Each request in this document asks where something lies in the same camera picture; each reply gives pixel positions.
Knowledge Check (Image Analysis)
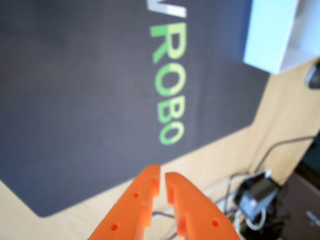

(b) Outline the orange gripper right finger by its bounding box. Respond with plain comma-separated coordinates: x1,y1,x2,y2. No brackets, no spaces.
164,171,242,240

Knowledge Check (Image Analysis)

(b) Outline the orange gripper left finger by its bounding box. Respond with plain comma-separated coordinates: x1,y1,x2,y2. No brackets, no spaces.
87,164,161,240

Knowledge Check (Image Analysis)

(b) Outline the black power adapter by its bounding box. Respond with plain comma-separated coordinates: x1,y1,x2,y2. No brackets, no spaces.
234,174,280,223

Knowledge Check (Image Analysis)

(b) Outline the dark brown cabinet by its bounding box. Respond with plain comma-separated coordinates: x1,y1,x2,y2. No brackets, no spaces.
284,149,320,240

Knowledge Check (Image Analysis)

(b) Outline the dark blue WOWROBO mat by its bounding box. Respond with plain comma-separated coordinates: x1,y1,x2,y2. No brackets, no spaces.
0,0,271,218

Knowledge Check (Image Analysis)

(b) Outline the black rounded object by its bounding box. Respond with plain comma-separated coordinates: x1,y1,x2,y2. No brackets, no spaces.
306,61,320,90

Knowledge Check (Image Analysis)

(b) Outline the white cardboard box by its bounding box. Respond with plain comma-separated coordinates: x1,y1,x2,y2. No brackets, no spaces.
242,0,320,75

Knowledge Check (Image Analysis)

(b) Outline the thin black cable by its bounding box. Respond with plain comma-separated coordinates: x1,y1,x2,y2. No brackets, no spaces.
151,211,176,221

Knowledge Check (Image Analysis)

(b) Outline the grey cable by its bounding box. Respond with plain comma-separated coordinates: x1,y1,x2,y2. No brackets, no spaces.
253,134,318,176

